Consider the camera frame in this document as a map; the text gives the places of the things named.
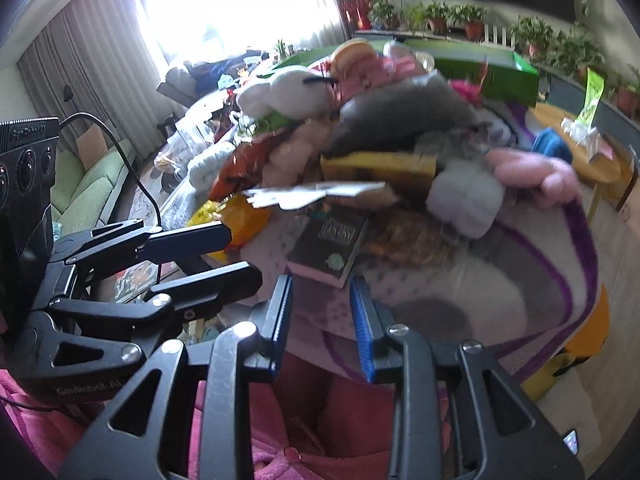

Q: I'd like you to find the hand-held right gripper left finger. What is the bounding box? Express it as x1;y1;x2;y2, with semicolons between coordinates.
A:
60;274;294;480

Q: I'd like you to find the pink lobed plush toy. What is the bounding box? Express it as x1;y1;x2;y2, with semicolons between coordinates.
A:
482;149;583;210

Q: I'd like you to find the white knitted item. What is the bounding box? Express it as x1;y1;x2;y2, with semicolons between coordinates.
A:
187;142;236;191

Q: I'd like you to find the bright window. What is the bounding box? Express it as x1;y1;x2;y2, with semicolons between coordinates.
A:
132;0;351;68

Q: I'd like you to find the white plush toy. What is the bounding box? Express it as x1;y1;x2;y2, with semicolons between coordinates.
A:
425;162;506;238

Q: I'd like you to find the round wooden table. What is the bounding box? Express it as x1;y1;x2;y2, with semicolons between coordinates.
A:
530;102;633;211

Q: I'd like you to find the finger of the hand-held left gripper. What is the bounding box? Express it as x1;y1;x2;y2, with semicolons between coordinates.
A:
47;220;233;271
30;261;263;376

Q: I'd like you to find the pink fleece garment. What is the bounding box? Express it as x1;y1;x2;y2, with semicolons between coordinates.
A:
0;355;451;480

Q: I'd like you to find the white router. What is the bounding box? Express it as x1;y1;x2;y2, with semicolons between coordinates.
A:
482;22;511;46

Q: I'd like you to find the purple printed blanket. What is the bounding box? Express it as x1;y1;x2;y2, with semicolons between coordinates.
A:
250;100;611;386

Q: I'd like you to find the pink feather toy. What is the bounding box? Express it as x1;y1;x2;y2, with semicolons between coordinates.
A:
450;60;493;107

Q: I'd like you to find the row of potted plants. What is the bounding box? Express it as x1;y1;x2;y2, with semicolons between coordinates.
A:
370;0;640;121

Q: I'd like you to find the green sofa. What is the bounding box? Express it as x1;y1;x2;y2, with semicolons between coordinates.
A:
50;137;138;236

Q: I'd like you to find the white glove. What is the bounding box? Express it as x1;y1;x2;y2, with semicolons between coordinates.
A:
560;117;588;141

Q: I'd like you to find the green stand-up pouch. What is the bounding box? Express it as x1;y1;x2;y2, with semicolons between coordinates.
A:
575;67;606;128

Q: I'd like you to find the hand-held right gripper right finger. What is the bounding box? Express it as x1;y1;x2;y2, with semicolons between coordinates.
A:
350;275;586;480

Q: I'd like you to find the yellow plastic bag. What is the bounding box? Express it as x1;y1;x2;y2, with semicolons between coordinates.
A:
187;192;271;261

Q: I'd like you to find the dark clothes pile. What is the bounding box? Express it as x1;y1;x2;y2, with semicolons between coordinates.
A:
185;50;271;81

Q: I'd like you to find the round dark coffee table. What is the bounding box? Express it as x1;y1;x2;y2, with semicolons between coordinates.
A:
175;87;241;131

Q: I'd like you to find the brown patterned packet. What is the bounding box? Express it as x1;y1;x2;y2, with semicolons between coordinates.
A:
360;210;466;261

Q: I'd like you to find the white plush rabbit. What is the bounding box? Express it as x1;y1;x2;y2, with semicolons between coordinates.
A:
235;67;341;121

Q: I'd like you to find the red flower arrangement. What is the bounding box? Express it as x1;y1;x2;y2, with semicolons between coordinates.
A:
340;0;373;31

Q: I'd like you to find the black cable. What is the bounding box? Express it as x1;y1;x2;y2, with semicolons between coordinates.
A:
57;112;163;286

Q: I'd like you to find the pink and orange plush toy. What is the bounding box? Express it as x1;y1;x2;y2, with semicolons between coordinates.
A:
330;39;428;93

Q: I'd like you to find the red orange snack packet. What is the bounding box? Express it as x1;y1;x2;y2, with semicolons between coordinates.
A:
207;142;271;203

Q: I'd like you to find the yellow black box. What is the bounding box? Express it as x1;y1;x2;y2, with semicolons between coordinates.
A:
320;150;438;188

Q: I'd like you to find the pale pink fluffy plush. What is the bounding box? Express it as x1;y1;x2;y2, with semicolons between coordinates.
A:
262;125;331;186

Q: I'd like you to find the grey armchair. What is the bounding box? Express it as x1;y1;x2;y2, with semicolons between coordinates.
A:
157;65;201;106

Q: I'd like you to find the grey plush toy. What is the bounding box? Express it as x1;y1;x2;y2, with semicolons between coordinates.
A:
325;77;483;158

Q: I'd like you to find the dark booklet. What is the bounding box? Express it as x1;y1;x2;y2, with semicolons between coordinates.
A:
287;205;371;288

